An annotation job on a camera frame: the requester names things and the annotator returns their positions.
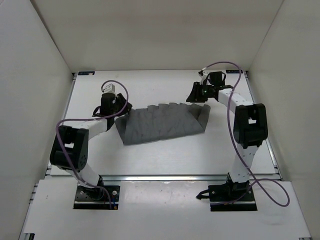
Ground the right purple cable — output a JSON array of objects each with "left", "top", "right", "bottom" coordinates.
[{"left": 199, "top": 61, "right": 291, "bottom": 208}]

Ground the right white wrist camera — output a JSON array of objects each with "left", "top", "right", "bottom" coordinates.
[{"left": 198, "top": 69, "right": 208, "bottom": 85}]

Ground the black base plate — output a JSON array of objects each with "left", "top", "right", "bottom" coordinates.
[
  {"left": 73, "top": 184, "right": 121, "bottom": 211},
  {"left": 196, "top": 179, "right": 258, "bottom": 212}
]

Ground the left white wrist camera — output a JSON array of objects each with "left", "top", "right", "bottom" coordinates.
[{"left": 101, "top": 83, "right": 116, "bottom": 95}]

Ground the blue corner label left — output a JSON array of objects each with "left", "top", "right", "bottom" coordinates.
[{"left": 77, "top": 71, "right": 95, "bottom": 76}]

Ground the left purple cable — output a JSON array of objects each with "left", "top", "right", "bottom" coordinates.
[{"left": 56, "top": 79, "right": 130, "bottom": 210}]

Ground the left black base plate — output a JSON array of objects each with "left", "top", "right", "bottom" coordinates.
[{"left": 73, "top": 184, "right": 121, "bottom": 211}]

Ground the grey pleated skirt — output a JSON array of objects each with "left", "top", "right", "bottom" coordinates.
[{"left": 115, "top": 102, "right": 211, "bottom": 146}]

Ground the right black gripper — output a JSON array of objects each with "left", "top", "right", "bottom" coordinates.
[{"left": 186, "top": 82, "right": 214, "bottom": 104}]

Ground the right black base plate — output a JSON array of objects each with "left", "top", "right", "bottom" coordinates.
[{"left": 196, "top": 179, "right": 258, "bottom": 212}]

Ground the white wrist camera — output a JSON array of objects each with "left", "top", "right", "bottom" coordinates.
[
  {"left": 198, "top": 69, "right": 208, "bottom": 85},
  {"left": 101, "top": 83, "right": 116, "bottom": 95}
]

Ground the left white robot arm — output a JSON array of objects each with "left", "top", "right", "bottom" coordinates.
[{"left": 49, "top": 93, "right": 133, "bottom": 199}]

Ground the blue corner label right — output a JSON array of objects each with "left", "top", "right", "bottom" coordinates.
[{"left": 225, "top": 69, "right": 243, "bottom": 74}]

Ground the blue corner label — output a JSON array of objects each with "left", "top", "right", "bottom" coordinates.
[
  {"left": 77, "top": 71, "right": 95, "bottom": 76},
  {"left": 225, "top": 69, "right": 243, "bottom": 74}
]

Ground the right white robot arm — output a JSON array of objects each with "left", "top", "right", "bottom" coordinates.
[{"left": 186, "top": 70, "right": 268, "bottom": 200}]

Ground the purple cable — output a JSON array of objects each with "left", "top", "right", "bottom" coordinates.
[
  {"left": 56, "top": 79, "right": 130, "bottom": 210},
  {"left": 199, "top": 61, "right": 291, "bottom": 208}
]

